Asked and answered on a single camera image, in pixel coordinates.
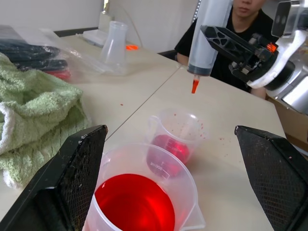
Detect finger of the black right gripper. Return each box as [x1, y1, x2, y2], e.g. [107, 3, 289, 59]
[200, 24, 263, 64]

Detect large beaker red liquid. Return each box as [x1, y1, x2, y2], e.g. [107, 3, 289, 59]
[83, 142, 206, 231]

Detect clear zip bag dark contents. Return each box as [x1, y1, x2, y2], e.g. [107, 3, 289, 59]
[0, 24, 128, 84]

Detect person in black shirt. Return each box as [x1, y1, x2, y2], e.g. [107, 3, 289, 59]
[174, 0, 280, 99]

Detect white charger plug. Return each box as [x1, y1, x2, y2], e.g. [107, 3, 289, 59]
[98, 13, 111, 34]

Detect clear plastic syringe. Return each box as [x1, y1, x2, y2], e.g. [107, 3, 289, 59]
[187, 0, 234, 94]

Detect clear plastic flask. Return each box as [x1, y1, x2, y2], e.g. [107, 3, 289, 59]
[100, 21, 128, 77]

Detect brown cardboard box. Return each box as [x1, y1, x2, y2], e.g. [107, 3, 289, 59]
[271, 98, 308, 151]

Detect white power strip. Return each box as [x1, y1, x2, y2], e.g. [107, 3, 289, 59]
[83, 30, 109, 48]

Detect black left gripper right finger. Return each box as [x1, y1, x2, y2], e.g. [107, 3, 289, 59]
[234, 125, 308, 231]

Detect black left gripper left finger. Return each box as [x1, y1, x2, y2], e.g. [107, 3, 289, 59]
[0, 124, 108, 231]

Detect perforated metal rail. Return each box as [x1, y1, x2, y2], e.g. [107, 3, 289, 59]
[192, 0, 202, 24]

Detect green terry towel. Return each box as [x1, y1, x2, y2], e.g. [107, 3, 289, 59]
[0, 51, 92, 188]

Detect small beaker red liquid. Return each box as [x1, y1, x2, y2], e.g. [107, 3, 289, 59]
[145, 108, 209, 180]

